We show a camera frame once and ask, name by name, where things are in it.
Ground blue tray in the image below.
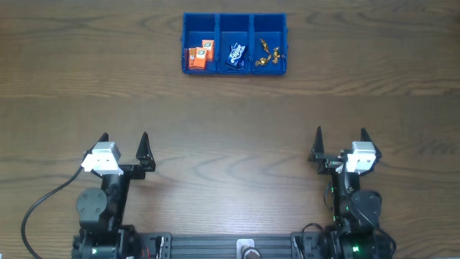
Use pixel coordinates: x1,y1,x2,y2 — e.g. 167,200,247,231
180,12,288,76

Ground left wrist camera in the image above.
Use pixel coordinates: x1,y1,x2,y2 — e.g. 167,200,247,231
80,141,124,177

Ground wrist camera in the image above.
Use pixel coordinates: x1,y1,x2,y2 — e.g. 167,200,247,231
80,141,124,177
336,140,377,175

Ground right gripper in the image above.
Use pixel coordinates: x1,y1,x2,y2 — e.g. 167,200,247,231
307,125,383,176

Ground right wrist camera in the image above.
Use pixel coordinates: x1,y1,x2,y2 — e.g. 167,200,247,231
336,140,377,175

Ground mounting rail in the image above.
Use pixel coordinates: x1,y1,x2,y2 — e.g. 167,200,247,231
73,232,392,259

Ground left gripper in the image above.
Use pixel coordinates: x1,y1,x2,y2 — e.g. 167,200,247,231
83,131,157,181

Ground blue candy pack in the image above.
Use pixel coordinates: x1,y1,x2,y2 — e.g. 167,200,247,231
225,42,248,70

